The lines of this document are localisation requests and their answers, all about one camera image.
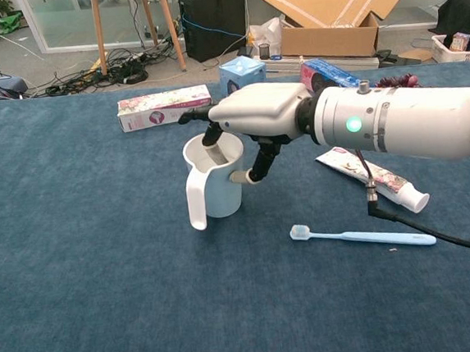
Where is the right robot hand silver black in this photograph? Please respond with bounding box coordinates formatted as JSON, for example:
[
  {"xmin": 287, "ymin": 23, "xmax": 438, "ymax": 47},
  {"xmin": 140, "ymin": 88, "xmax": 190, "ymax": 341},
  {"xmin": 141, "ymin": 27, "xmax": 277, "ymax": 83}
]
[{"xmin": 175, "ymin": 78, "xmax": 322, "ymax": 192}]

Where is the light blue cup with handle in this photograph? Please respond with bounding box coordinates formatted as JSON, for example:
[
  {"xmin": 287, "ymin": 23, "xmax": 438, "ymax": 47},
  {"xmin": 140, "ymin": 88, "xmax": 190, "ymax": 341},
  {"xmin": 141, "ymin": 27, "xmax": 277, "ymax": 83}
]
[{"xmin": 180, "ymin": 131, "xmax": 252, "ymax": 233}]

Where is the floral toothpaste tube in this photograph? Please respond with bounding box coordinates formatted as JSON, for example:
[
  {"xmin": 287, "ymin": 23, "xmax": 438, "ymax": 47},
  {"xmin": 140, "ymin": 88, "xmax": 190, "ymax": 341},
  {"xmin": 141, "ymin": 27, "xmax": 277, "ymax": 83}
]
[{"xmin": 313, "ymin": 138, "xmax": 432, "ymax": 223}]

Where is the light blue toothbrush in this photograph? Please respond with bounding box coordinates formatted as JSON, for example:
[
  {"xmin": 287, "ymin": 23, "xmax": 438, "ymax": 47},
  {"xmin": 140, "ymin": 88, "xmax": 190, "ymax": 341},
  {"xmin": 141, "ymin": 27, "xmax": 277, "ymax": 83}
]
[{"xmin": 288, "ymin": 211, "xmax": 438, "ymax": 258}]

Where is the light blue cube box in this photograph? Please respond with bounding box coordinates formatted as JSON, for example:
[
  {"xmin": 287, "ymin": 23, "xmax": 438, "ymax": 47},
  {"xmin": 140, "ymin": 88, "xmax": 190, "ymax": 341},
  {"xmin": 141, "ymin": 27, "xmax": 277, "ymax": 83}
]
[{"xmin": 217, "ymin": 54, "xmax": 270, "ymax": 104}]

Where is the blue rectangular package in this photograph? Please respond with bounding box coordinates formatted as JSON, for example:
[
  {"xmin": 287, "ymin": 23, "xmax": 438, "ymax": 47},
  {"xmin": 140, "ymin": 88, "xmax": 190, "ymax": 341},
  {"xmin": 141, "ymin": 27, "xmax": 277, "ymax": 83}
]
[{"xmin": 298, "ymin": 54, "xmax": 363, "ymax": 95}]

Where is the open brown cardboard box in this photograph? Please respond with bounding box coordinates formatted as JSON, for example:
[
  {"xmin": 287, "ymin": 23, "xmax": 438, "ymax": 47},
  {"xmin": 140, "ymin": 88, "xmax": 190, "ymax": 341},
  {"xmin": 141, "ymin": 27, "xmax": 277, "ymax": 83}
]
[{"xmin": 277, "ymin": 10, "xmax": 382, "ymax": 66}]

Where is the floral rectangular box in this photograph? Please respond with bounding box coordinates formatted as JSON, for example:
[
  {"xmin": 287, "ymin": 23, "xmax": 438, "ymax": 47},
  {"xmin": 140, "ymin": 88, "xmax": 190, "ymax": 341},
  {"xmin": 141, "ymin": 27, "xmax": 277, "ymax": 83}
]
[{"xmin": 115, "ymin": 83, "xmax": 216, "ymax": 135}]

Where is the white plastic bag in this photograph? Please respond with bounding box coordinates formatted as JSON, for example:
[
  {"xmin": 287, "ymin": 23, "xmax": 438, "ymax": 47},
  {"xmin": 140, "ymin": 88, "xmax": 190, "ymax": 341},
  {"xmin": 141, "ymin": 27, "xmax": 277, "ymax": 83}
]
[{"xmin": 247, "ymin": 15, "xmax": 285, "ymax": 58}]

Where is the black computer tower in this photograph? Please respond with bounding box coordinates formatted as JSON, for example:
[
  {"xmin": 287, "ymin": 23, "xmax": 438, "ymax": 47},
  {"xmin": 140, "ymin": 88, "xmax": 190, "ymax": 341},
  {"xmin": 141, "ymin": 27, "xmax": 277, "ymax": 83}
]
[{"xmin": 177, "ymin": 0, "xmax": 251, "ymax": 65}]

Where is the wooden easel leg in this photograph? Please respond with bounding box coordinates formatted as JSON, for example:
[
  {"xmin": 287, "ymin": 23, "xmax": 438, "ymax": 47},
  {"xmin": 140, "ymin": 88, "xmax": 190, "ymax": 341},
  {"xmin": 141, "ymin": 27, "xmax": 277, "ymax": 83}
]
[
  {"xmin": 138, "ymin": 0, "xmax": 161, "ymax": 49},
  {"xmin": 89, "ymin": 0, "xmax": 110, "ymax": 77},
  {"xmin": 155, "ymin": 0, "xmax": 189, "ymax": 74}
]

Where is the red grape bunch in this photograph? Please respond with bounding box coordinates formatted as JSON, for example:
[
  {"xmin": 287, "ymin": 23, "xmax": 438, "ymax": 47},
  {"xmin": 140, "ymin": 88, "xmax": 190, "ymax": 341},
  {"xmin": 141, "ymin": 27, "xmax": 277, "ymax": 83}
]
[{"xmin": 374, "ymin": 71, "xmax": 424, "ymax": 90}]

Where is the flat cardboard piece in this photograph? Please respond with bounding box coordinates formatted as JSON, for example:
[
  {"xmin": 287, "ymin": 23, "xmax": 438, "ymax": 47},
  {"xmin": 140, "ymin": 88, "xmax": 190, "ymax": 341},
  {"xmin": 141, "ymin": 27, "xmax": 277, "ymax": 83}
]
[{"xmin": 399, "ymin": 47, "xmax": 434, "ymax": 66}]

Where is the white plastic basket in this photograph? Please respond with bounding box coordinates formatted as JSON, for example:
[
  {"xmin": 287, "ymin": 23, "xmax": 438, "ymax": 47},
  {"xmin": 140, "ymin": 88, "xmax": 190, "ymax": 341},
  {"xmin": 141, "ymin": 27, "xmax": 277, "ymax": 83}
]
[{"xmin": 430, "ymin": 31, "xmax": 470, "ymax": 65}]

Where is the small colourful carton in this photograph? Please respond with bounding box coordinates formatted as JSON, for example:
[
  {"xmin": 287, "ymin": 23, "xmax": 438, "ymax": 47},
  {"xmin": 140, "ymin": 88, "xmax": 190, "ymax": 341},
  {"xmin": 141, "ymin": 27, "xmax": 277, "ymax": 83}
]
[{"xmin": 448, "ymin": 30, "xmax": 470, "ymax": 53}]

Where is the blue table mat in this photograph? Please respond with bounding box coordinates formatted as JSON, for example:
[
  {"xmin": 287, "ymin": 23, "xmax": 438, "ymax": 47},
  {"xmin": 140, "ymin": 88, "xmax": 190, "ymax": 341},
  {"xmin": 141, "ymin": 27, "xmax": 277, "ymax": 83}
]
[{"xmin": 0, "ymin": 58, "xmax": 470, "ymax": 352}]

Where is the black cloth cover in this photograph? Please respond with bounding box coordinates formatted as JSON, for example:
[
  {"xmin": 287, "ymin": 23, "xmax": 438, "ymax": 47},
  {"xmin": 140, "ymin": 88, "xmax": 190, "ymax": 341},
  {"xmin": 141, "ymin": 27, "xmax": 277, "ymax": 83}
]
[{"xmin": 436, "ymin": 0, "xmax": 470, "ymax": 39}]

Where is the green bag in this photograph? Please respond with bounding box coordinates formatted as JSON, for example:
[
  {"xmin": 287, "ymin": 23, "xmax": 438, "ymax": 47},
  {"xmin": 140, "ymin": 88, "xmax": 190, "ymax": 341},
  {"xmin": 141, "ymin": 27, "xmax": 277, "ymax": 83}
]
[{"xmin": 0, "ymin": 11, "xmax": 25, "ymax": 36}]

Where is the blue network cable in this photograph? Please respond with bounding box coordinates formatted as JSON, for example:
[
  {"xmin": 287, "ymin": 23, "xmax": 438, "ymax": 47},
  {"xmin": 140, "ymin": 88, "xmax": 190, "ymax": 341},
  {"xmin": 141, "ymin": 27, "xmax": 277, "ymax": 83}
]
[{"xmin": 181, "ymin": 8, "xmax": 249, "ymax": 53}]

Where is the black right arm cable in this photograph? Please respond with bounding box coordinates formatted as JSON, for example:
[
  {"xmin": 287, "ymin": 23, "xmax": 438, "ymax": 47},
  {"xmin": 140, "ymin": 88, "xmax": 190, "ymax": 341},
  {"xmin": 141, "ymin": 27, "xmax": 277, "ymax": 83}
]
[{"xmin": 355, "ymin": 138, "xmax": 470, "ymax": 267}]

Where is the black floor cable tangle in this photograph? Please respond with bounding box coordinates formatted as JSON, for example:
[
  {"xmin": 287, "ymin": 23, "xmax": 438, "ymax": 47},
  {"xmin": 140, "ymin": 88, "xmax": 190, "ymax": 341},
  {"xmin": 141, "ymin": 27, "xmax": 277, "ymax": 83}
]
[{"xmin": 26, "ymin": 41, "xmax": 189, "ymax": 99}]

